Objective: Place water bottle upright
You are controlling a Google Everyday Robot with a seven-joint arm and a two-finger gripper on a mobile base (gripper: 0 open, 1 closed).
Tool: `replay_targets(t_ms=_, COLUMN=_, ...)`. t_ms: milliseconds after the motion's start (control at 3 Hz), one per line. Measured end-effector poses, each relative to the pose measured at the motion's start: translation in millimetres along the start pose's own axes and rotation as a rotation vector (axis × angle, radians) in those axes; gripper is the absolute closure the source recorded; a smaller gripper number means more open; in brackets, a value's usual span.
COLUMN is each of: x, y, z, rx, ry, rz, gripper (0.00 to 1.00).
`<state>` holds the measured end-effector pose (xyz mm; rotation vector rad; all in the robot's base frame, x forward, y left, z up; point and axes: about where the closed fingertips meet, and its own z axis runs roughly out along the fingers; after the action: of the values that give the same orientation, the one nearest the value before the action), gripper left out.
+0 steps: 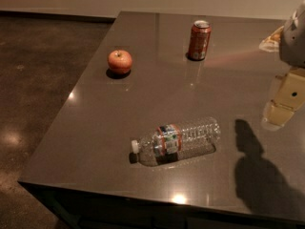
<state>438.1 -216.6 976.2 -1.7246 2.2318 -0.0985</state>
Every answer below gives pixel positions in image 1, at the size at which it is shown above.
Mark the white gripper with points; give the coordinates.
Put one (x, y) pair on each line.
(293, 43)

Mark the clear plastic water bottle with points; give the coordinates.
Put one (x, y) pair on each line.
(175, 142)

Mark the clear plastic bag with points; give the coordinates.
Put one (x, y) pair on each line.
(272, 42)

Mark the red soda can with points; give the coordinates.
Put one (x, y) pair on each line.
(199, 40)

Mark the red apple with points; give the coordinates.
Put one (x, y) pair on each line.
(120, 62)

